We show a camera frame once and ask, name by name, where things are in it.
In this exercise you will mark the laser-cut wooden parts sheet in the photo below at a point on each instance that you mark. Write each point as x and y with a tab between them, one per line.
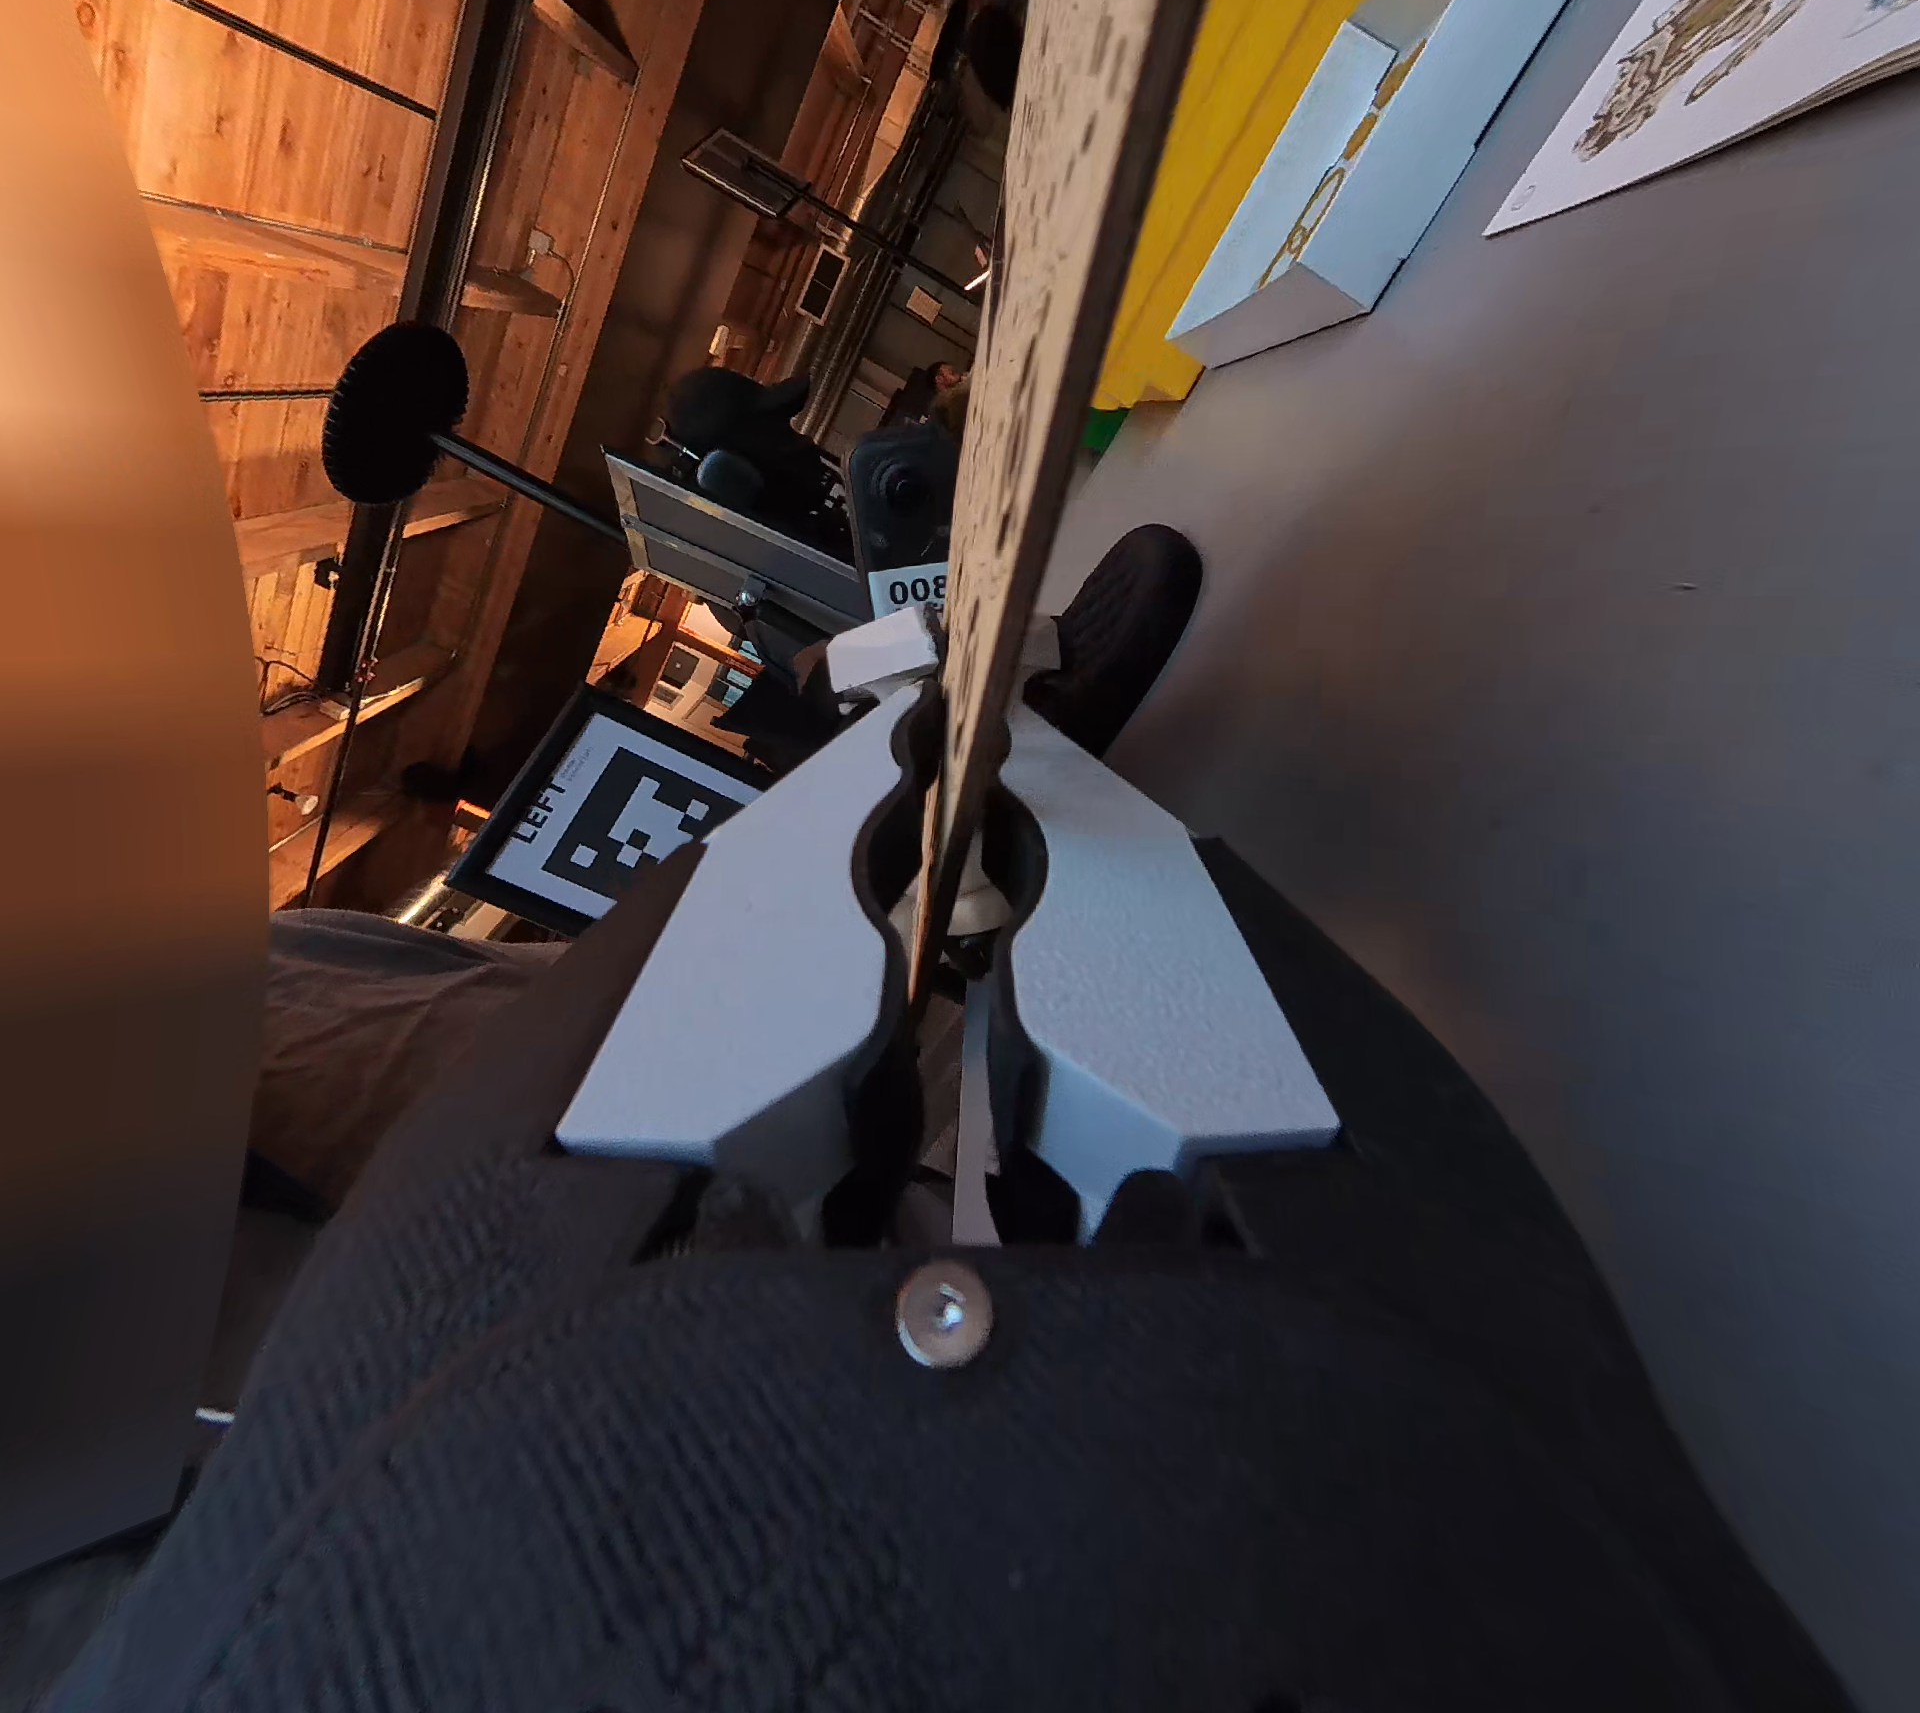
1051	244

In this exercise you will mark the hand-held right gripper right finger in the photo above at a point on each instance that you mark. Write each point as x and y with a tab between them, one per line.
1170	994

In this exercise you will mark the black office chair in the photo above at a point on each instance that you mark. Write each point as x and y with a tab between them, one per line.
734	417

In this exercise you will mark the printed instruction booklet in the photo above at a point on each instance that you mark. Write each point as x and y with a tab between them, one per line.
1650	123

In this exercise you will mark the black lamp with flat head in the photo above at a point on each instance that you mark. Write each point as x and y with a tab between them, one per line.
743	168

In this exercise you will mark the framed marker sign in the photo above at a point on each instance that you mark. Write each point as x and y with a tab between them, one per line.
600	830

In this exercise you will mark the yellow plastic bin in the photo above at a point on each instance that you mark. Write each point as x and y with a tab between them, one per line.
1275	92

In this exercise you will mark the black round disc with pole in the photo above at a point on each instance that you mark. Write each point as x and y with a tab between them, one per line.
393	410

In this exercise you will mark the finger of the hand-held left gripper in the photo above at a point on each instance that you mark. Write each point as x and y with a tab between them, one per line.
878	662
1047	663

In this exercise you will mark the green plastic bin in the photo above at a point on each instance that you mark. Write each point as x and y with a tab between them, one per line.
1107	431

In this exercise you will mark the white cardboard box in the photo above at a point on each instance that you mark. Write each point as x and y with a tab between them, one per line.
1500	19

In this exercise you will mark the grey rectangular panel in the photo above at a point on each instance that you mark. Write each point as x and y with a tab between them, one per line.
704	530

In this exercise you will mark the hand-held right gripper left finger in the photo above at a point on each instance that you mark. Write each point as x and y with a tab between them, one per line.
750	994

